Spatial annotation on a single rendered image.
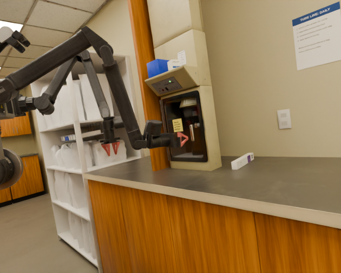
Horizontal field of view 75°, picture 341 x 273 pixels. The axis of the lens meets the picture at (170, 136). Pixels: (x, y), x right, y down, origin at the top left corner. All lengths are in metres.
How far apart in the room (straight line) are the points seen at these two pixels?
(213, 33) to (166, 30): 0.44
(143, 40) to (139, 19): 0.13
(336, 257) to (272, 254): 0.19
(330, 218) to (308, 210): 0.05
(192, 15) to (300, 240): 1.12
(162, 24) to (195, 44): 0.29
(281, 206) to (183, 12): 1.06
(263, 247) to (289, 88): 0.91
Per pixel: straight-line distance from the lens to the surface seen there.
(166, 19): 1.45
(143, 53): 1.51
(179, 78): 1.22
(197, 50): 1.29
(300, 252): 0.87
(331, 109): 1.43
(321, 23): 1.48
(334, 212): 0.75
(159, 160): 1.46
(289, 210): 0.78
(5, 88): 0.93
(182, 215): 1.10
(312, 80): 1.44
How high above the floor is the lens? 1.23
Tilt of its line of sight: 4 degrees down
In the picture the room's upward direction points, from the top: 8 degrees counter-clockwise
